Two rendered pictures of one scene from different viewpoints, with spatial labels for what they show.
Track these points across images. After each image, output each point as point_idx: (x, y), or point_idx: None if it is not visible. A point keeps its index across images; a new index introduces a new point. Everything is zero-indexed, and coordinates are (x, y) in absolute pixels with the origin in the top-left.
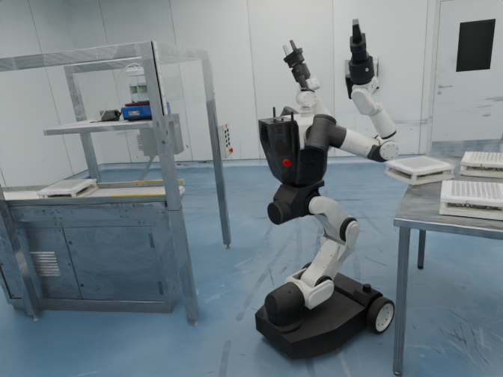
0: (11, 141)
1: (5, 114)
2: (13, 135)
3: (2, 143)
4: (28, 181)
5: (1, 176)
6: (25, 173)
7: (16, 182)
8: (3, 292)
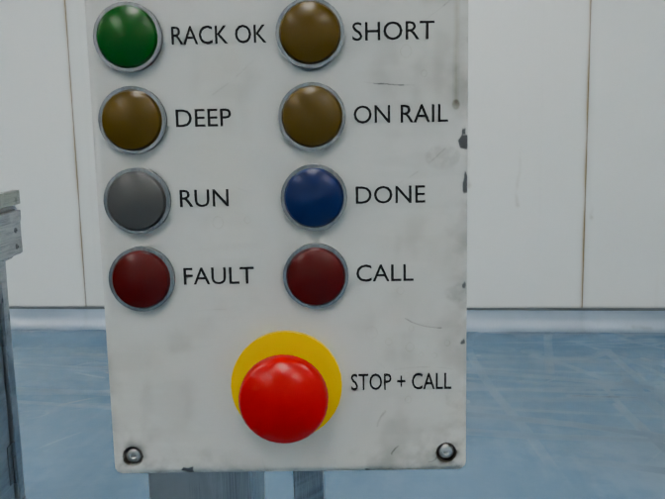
0: (650, 141)
1: (659, 61)
2: (662, 125)
3: (617, 145)
4: (659, 271)
5: (579, 231)
6: (660, 248)
7: (619, 264)
8: (70, 486)
